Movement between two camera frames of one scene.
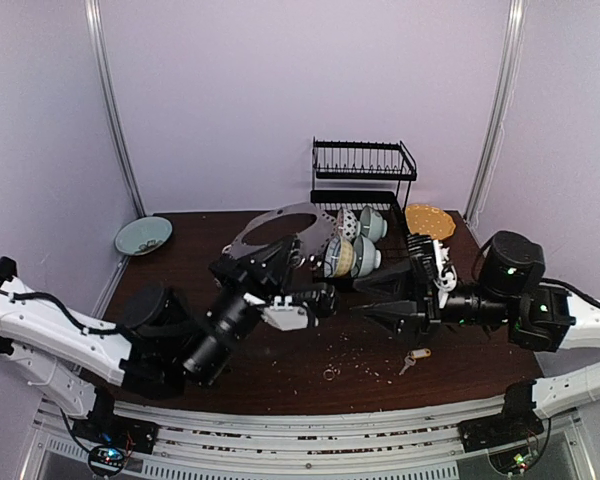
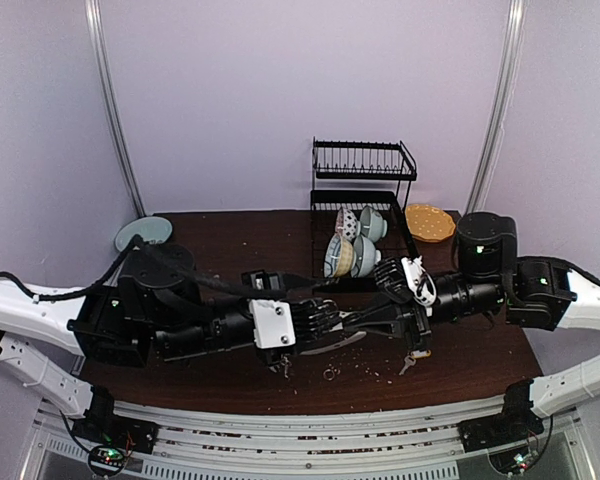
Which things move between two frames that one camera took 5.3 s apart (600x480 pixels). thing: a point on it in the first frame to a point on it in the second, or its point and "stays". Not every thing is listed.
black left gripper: [266, 273] to [274, 282]
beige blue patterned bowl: [339, 257] stays
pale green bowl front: [365, 257] stays
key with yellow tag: [412, 355] stays
